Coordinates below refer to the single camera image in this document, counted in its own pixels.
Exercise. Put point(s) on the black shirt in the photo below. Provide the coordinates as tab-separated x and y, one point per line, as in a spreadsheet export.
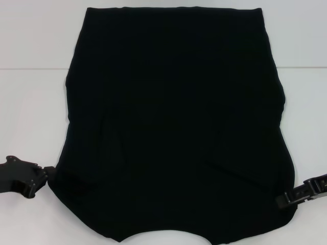
173	114

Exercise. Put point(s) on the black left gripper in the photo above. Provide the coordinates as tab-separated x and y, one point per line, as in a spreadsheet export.
15	173

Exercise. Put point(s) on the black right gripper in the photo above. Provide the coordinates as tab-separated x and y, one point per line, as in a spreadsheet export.
322	189

